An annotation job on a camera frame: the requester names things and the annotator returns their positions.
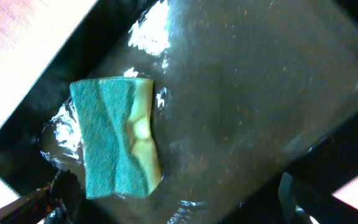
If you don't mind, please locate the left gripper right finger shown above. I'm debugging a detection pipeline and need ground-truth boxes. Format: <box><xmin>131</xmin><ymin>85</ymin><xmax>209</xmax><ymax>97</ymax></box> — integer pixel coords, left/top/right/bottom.
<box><xmin>278</xmin><ymin>172</ymin><xmax>358</xmax><ymax>224</ymax></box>

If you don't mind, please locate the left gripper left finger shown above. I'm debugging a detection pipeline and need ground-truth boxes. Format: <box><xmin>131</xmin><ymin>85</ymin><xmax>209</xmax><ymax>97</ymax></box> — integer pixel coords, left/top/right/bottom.
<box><xmin>0</xmin><ymin>170</ymin><xmax>81</xmax><ymax>224</ymax></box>

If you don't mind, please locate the green yellow sponge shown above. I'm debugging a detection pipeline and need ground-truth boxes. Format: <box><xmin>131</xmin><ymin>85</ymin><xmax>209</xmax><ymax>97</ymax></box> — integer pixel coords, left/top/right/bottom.
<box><xmin>70</xmin><ymin>77</ymin><xmax>162</xmax><ymax>199</ymax></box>

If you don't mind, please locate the black rectangular water tray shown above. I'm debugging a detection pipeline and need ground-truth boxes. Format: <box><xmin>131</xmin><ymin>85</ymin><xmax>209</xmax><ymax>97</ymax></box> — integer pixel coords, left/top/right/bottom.
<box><xmin>0</xmin><ymin>0</ymin><xmax>358</xmax><ymax>223</ymax></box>

